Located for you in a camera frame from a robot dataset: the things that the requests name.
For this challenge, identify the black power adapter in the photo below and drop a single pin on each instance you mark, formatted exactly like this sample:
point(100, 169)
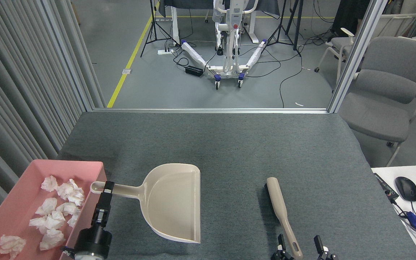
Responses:
point(194, 70)

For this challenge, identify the beige hand brush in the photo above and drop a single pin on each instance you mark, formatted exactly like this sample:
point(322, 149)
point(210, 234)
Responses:
point(278, 198)

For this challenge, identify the slim black device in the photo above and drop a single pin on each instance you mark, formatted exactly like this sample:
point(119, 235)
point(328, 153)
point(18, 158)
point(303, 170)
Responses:
point(385, 186)

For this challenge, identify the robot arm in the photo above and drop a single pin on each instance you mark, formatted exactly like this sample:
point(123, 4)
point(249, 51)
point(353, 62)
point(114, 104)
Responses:
point(87, 257)

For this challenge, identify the white stand on wheels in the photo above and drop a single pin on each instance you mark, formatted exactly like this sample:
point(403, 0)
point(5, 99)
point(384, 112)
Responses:
point(229, 43)

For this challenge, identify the white power strip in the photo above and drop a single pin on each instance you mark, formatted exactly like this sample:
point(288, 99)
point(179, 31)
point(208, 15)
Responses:
point(165, 51)

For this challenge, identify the metal floor socket plate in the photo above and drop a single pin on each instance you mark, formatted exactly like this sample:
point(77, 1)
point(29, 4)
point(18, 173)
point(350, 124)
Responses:
point(127, 71)

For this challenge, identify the grey office chair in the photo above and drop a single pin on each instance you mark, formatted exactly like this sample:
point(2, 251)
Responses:
point(381, 115)

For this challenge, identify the black tripod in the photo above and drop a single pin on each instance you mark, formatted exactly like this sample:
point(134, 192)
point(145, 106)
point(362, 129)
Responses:
point(296, 25)
point(154, 25)

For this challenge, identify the grey curtain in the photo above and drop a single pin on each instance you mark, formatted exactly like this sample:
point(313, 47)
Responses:
point(20, 90)

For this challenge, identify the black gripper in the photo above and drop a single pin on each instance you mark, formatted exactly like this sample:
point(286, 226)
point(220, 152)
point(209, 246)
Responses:
point(94, 240)

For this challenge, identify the white desk with black cloth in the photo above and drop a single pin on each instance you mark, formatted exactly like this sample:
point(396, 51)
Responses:
point(174, 25)

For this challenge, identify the white chair back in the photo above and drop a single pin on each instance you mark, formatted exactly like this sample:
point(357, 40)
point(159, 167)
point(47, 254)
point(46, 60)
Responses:
point(392, 25)

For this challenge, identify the silver post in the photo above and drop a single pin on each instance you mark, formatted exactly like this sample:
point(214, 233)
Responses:
point(356, 57)

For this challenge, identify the pink plastic bin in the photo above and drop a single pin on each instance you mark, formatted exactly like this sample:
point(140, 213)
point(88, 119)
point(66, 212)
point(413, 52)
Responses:
point(16, 202)

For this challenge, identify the silver rail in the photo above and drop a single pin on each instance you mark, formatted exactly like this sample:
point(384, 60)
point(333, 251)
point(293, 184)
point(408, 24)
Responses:
point(211, 110)

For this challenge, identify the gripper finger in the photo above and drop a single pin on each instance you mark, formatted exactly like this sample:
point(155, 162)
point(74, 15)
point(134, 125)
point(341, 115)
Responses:
point(282, 251)
point(321, 251)

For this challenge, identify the beige plastic dustpan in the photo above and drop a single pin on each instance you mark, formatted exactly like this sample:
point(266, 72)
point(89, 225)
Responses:
point(173, 202)

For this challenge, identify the black computer mouse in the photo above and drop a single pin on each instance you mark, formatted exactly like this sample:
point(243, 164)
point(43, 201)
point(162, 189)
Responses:
point(406, 188)

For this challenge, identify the grey chair with white frame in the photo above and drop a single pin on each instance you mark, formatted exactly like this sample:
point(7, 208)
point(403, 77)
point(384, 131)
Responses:
point(339, 43)

